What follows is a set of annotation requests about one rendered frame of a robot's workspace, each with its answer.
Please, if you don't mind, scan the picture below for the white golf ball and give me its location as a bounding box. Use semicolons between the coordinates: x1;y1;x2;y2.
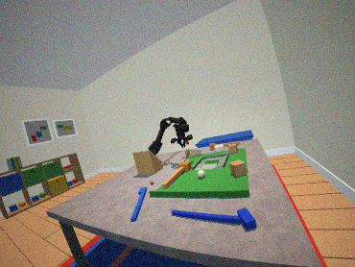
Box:
198;170;205;178

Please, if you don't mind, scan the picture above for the green flat mat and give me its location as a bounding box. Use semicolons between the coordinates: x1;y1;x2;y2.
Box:
150;148;249;199

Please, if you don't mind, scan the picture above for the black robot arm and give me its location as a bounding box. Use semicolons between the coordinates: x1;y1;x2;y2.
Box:
148;117;189;155

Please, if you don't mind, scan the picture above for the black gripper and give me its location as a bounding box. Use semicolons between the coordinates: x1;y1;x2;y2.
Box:
171;132;193;148

